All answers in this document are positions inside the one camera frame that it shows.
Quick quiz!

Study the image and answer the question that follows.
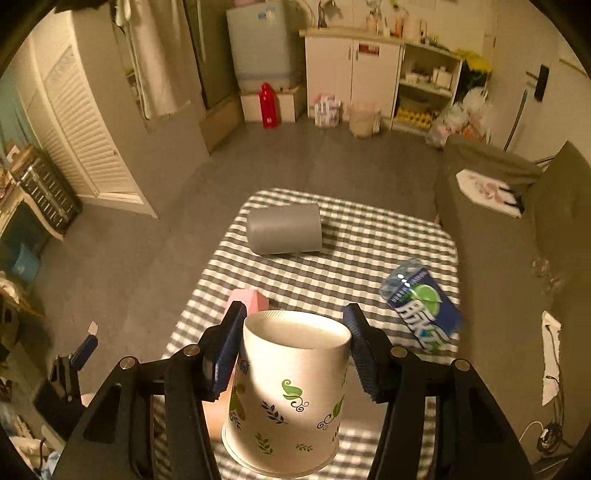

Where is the pink faceted cup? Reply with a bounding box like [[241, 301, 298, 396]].
[[224, 288, 270, 318]]

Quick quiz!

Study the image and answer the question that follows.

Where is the hanging white towel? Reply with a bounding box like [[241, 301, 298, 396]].
[[115, 1, 190, 120]]

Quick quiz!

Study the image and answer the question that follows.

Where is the yellow cloth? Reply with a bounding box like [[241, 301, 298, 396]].
[[455, 48, 493, 75]]

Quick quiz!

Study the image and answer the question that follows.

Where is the white cloth on sofa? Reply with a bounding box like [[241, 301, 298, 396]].
[[541, 311, 562, 406]]

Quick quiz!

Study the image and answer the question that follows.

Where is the small pink-lined trash bin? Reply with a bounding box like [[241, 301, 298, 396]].
[[348, 101, 381, 139]]

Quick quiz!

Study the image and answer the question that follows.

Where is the grey-green sofa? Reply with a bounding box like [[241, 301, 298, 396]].
[[436, 136, 590, 461]]

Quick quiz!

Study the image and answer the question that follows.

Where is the white plastic shopping bag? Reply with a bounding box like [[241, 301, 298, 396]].
[[426, 87, 493, 149]]

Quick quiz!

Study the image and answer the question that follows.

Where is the white washing machine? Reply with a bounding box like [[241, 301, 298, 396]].
[[226, 1, 304, 93]]

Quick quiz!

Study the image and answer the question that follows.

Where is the black metal storage case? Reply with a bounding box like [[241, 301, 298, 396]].
[[18, 151, 82, 236]]

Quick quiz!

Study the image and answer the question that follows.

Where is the red thermos bottle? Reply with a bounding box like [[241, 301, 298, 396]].
[[259, 83, 280, 129]]

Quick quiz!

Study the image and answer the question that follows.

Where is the white charging cable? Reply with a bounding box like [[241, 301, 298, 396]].
[[517, 419, 548, 445]]

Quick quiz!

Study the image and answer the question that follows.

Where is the white sink cabinet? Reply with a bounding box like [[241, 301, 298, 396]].
[[300, 27, 405, 129]]

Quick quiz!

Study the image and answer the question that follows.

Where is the white packaged goods bag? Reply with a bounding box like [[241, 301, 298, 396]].
[[314, 94, 341, 128]]

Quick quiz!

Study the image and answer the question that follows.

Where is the blue green drink bottle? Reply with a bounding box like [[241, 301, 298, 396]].
[[380, 258, 463, 352]]

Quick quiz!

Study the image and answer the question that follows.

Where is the white open shelf unit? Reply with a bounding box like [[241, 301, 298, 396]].
[[392, 42, 464, 135]]

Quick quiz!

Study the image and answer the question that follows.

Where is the black door handle lock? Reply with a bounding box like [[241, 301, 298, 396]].
[[526, 64, 550, 102]]

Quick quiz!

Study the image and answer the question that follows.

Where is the grey white checkered tablecloth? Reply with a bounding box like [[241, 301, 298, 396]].
[[151, 187, 462, 480]]

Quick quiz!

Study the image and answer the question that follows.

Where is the metal faucet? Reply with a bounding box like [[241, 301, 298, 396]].
[[318, 0, 342, 28]]

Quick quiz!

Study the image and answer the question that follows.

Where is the white platform box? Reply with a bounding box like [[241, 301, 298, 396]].
[[239, 84, 307, 123]]

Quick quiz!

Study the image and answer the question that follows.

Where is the grey plastic cup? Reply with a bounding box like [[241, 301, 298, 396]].
[[246, 203, 322, 256]]

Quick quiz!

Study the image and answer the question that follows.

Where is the white louvered wardrobe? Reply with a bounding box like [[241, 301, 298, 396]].
[[1, 1, 209, 217]]

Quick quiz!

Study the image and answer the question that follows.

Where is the white leaf-patterned paper cup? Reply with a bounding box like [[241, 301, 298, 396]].
[[221, 310, 352, 478]]

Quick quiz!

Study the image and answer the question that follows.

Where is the brown kraft paper cup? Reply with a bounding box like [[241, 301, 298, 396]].
[[202, 399, 228, 441]]

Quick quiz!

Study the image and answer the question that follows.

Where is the yellow egg tray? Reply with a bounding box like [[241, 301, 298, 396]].
[[395, 107, 436, 131]]

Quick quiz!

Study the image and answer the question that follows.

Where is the black coiled cable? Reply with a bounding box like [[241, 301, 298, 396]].
[[535, 322, 571, 458]]

